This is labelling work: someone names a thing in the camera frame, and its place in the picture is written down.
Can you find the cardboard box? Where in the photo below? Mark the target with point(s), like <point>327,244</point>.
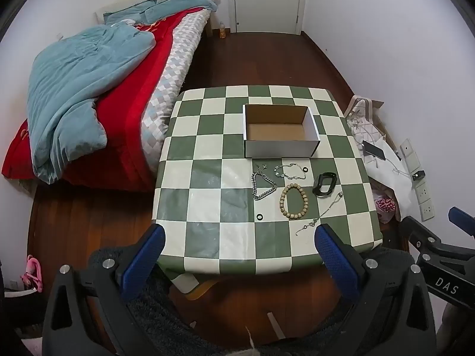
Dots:
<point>278,148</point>

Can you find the grey checkered bed sheet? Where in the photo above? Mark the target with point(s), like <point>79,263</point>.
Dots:
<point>170,81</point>

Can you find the green checkered tablecloth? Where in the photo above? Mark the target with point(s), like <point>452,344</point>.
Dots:
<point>207,200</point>

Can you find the pink slippers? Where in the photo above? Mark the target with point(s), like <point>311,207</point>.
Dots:
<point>31,270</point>

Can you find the black bangle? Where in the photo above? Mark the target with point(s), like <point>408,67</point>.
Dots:
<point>315,189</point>

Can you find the black charger plug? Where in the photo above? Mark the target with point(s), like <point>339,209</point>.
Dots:
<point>418,175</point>

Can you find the blue pillow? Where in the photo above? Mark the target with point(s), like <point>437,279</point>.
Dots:
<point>174,3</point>

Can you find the grid pattern tote bag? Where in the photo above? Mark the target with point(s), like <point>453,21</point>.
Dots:
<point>362,118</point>

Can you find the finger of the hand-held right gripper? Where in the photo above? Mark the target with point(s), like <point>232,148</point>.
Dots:
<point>419,231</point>
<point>461,218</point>

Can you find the red blanket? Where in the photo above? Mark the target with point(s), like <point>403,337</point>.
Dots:
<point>122,129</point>

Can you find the white door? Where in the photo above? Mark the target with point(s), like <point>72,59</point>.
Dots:
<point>267,0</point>

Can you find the white paper scrap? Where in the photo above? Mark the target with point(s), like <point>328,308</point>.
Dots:
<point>250,337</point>
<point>276,326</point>

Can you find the black smartphone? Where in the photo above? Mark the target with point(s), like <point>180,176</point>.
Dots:
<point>373,150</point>

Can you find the orange drink bottle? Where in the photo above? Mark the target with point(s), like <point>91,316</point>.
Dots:
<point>222,31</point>

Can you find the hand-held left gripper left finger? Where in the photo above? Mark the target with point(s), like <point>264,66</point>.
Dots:
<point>144,263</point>

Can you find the blue duvet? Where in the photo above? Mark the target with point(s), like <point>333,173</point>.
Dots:
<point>74,92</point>

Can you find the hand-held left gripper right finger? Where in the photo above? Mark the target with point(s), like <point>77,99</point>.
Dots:
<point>334,256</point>

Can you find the pink printed bag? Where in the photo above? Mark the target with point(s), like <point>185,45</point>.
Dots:
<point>384,204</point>

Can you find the wall socket strip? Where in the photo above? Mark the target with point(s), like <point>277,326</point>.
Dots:
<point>425,200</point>

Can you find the white paper bag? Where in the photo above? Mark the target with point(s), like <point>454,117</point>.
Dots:
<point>389,181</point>

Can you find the small silver earrings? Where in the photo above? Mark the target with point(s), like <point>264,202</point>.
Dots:
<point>264,166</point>

